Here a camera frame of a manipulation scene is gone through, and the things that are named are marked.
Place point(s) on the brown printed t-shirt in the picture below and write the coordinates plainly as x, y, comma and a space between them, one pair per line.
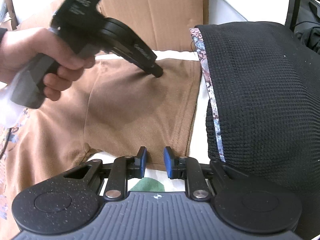
44, 143

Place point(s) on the cream bear print bedsheet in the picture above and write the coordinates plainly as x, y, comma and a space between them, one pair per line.
200, 129

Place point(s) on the leopard print cloth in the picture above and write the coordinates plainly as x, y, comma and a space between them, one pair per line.
213, 127

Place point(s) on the black folded garment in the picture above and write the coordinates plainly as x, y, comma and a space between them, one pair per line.
266, 85

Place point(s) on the brown cardboard sheet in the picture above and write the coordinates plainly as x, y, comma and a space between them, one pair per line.
162, 24

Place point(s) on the person's left hand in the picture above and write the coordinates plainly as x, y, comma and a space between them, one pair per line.
19, 47

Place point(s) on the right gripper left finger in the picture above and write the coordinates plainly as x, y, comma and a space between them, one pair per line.
120, 171

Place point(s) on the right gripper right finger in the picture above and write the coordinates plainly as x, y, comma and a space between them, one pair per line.
189, 170

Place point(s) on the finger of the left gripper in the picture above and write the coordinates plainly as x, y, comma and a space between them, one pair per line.
153, 69

